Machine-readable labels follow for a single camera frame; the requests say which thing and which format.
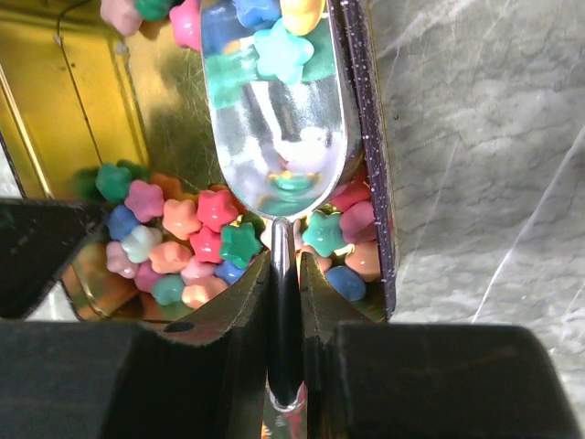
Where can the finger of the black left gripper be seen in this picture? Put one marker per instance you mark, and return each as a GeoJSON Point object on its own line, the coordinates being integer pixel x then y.
{"type": "Point", "coordinates": [39, 240]}

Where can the silver metal scoop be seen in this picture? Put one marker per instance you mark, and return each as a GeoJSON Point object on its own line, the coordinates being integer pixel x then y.
{"type": "Point", "coordinates": [287, 133]}

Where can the gold tin of star candies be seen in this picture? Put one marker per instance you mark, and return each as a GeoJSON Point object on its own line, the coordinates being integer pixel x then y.
{"type": "Point", "coordinates": [75, 95]}

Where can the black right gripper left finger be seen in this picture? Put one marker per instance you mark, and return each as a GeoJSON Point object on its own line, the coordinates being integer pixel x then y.
{"type": "Point", "coordinates": [201, 377]}

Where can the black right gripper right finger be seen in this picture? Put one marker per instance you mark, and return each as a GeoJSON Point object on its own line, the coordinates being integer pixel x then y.
{"type": "Point", "coordinates": [376, 380]}

